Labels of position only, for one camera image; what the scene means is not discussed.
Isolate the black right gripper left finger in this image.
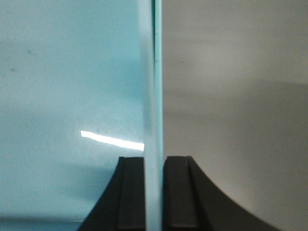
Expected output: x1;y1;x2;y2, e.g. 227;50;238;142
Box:
78;157;146;231

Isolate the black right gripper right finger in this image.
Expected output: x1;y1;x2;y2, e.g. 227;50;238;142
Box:
163;156;276;231

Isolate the light blue bin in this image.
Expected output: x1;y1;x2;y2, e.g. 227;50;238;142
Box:
0;0;163;231

